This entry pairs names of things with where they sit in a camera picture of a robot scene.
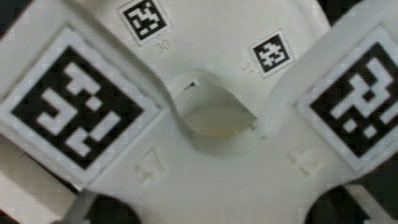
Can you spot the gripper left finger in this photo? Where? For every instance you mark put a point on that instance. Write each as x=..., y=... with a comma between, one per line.
x=74, y=216

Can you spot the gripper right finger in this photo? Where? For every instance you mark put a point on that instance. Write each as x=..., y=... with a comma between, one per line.
x=369, y=205

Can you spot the white cross-shaped table base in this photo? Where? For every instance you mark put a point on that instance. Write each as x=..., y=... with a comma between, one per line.
x=87, y=116

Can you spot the white round table top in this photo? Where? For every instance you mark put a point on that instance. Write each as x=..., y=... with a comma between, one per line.
x=230, y=40

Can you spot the white cylindrical table leg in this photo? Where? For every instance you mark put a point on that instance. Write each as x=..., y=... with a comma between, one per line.
x=213, y=113

